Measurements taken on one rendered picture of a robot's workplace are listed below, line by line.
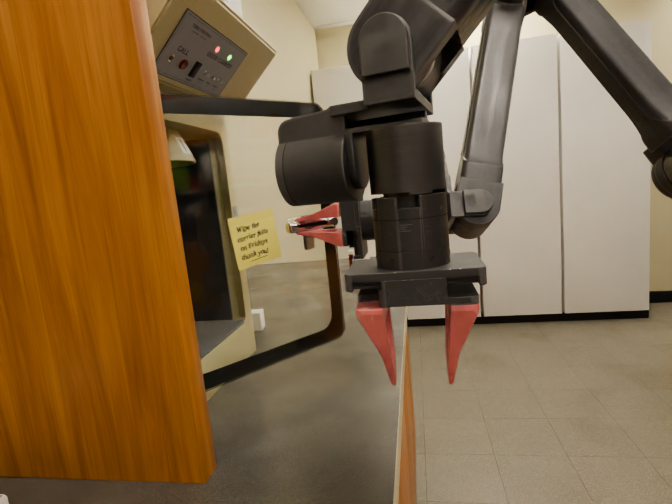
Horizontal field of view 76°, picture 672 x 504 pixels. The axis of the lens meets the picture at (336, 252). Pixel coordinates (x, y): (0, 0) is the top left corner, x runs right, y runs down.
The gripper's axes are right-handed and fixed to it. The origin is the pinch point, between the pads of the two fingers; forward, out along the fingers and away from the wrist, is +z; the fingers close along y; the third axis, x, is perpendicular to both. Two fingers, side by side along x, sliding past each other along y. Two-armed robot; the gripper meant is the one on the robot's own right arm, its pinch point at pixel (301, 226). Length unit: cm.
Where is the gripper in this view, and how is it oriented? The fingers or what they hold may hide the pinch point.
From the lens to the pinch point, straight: 64.7
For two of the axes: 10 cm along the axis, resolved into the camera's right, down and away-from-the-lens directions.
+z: -9.8, 0.7, 1.9
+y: -1.0, -9.8, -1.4
